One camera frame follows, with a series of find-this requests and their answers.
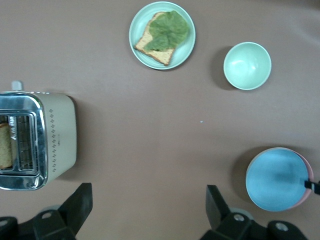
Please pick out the green lettuce leaf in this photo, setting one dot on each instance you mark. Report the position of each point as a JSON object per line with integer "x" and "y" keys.
{"x": 170, "y": 30}

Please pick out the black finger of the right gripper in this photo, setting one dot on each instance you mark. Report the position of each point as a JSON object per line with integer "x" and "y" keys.
{"x": 313, "y": 187}

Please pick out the beige chrome toaster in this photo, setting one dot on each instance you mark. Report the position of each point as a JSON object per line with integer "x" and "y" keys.
{"x": 62, "y": 135}

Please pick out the green bowl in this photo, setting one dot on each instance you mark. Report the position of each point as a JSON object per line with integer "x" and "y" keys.
{"x": 247, "y": 65}

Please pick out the blue plate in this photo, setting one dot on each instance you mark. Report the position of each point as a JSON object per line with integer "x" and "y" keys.
{"x": 275, "y": 180}

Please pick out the green plate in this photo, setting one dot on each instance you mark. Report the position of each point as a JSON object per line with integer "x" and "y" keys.
{"x": 140, "y": 22}

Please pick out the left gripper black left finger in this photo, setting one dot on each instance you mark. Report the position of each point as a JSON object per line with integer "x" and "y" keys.
{"x": 70, "y": 215}

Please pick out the pink plate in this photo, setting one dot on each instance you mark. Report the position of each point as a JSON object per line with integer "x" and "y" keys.
{"x": 310, "y": 170}

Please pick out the brown bread slice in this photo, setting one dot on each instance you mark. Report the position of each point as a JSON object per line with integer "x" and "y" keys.
{"x": 5, "y": 147}

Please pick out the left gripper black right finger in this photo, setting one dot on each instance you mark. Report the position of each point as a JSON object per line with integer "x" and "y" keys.
{"x": 220, "y": 220}

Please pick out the toast slice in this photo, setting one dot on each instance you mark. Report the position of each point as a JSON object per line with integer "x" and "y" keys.
{"x": 162, "y": 56}

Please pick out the brown table cover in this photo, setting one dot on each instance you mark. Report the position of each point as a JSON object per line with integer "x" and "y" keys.
{"x": 150, "y": 120}

